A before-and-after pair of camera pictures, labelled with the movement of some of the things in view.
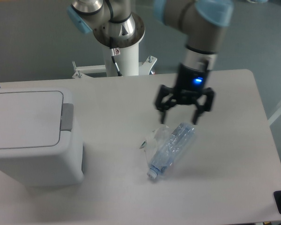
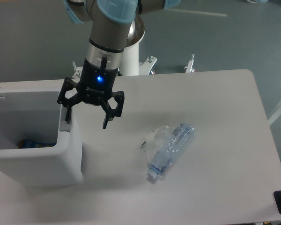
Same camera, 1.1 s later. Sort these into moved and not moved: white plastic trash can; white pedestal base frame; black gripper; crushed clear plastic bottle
Moved: black gripper
Not moved: white plastic trash can; white pedestal base frame; crushed clear plastic bottle
